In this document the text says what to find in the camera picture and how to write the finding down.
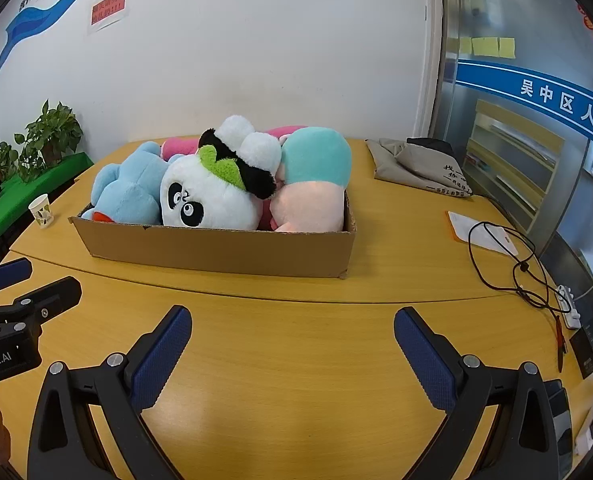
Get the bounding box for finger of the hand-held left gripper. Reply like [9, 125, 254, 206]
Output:
[0, 276, 83, 341]
[0, 257, 32, 296]

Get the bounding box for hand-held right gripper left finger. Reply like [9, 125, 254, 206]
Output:
[26, 304, 212, 480]

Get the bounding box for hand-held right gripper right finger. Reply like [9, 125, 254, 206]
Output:
[393, 306, 574, 480]

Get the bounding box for cardboard box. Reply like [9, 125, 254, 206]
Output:
[69, 135, 358, 279]

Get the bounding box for blue plush toy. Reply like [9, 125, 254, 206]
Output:
[87, 141, 167, 225]

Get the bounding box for panda plush toy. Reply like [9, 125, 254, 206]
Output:
[159, 115, 283, 231]

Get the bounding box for pink plush toy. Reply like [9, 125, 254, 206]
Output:
[160, 124, 309, 232]

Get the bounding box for teal and peach plush toy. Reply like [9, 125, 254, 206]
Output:
[269, 126, 353, 233]

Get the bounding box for paper cup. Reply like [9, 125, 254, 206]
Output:
[28, 196, 54, 228]

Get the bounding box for green cloth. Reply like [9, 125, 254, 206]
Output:
[0, 152, 94, 261]

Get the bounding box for white paper envelope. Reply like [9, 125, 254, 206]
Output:
[447, 210, 519, 257]

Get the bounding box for red and black pen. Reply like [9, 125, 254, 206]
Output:
[551, 310, 570, 373]

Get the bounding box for large potted green plant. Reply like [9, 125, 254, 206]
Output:
[16, 100, 84, 181]

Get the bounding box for white power strip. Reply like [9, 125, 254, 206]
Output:
[556, 284, 582, 330]

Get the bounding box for black box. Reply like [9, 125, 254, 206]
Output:
[569, 322, 593, 380]

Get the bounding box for beige tote bag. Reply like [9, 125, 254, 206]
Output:
[365, 138, 474, 200]

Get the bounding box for black cloth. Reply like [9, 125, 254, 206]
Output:
[406, 136, 458, 155]

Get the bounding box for yellow shelf rack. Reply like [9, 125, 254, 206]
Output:
[463, 99, 566, 211]

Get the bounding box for blue door band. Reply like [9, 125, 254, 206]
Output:
[455, 58, 593, 156]

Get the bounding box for glass door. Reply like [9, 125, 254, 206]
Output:
[429, 0, 593, 311]

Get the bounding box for red window sticker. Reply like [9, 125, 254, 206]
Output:
[576, 2, 593, 51]

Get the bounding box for black cable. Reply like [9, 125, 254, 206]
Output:
[467, 220, 562, 311]

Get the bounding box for blue wall banner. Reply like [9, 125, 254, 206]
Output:
[0, 0, 147, 78]

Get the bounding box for red wall notice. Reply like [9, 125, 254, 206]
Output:
[87, 0, 130, 33]

